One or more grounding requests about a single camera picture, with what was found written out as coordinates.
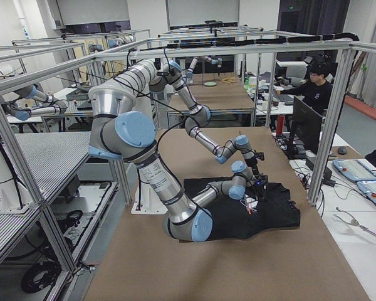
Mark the striped aluminium work table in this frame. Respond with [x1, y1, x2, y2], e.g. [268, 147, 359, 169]
[15, 132, 90, 203]

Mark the man in black jacket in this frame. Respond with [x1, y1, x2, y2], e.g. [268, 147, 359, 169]
[276, 63, 333, 115]

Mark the black t-shirt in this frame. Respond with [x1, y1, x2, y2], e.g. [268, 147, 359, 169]
[179, 177, 301, 243]

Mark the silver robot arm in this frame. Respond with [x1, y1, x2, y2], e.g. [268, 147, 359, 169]
[110, 61, 264, 174]
[88, 87, 268, 242]

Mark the black computer monitor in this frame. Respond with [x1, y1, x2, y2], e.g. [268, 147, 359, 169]
[286, 97, 323, 159]

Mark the aluminium frame cage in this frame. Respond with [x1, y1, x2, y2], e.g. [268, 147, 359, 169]
[0, 29, 376, 273]

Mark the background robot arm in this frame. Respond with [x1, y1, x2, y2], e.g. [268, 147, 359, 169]
[1, 85, 68, 121]

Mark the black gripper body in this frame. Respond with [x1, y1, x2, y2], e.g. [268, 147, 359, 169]
[253, 174, 268, 201]
[246, 151, 264, 176]

